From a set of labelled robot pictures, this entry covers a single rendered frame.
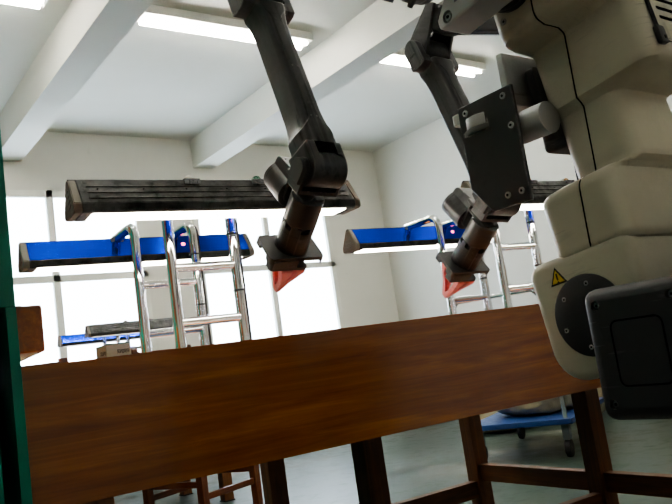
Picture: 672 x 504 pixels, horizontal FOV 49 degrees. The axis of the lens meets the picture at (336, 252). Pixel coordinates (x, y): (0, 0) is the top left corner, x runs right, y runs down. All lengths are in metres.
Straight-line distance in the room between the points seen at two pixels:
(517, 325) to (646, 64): 0.64
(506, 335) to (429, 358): 0.19
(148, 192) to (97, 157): 5.56
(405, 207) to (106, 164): 3.22
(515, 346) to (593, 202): 0.55
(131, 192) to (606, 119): 0.86
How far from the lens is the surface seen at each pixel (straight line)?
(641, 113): 1.04
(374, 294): 8.21
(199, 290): 1.90
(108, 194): 1.44
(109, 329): 4.55
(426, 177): 7.98
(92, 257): 1.98
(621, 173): 0.98
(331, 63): 5.50
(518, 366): 1.46
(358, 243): 2.31
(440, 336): 1.34
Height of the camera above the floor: 0.72
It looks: 8 degrees up
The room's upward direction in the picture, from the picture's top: 8 degrees counter-clockwise
